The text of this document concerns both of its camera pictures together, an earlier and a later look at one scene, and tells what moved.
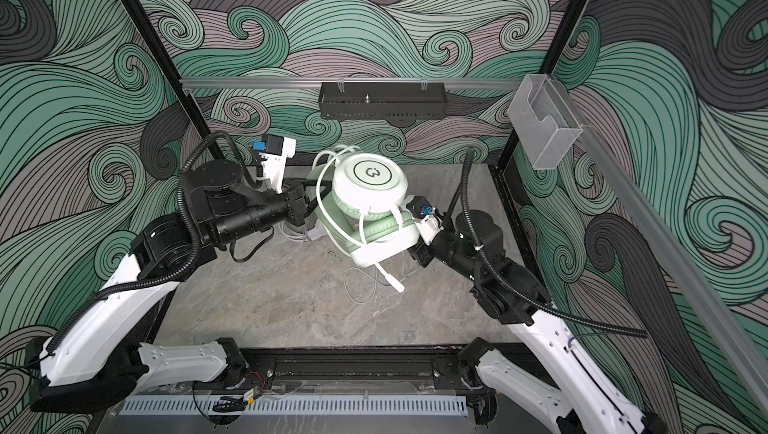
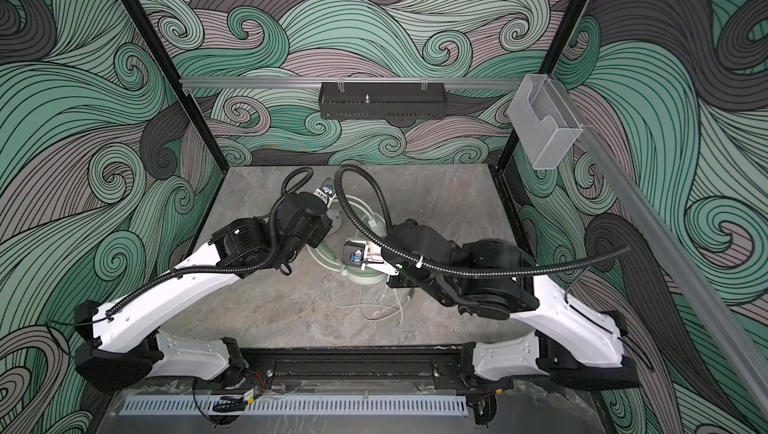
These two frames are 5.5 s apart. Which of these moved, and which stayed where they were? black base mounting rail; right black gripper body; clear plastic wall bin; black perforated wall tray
Moved: right black gripper body
Stayed: clear plastic wall bin; black base mounting rail; black perforated wall tray
